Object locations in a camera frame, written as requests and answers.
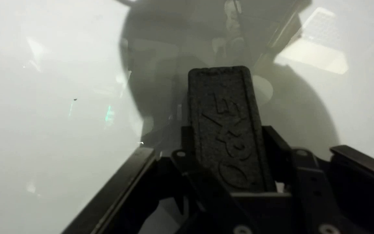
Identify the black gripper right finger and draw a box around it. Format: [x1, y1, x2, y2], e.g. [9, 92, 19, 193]
[259, 124, 374, 234]

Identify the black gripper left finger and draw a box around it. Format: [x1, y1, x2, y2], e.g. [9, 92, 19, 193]
[59, 144, 258, 234]

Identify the black whiteboard eraser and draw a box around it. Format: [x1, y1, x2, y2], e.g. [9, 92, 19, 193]
[185, 63, 275, 195]

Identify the large glass whiteboard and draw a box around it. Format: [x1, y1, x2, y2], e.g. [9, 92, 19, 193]
[0, 0, 374, 234]

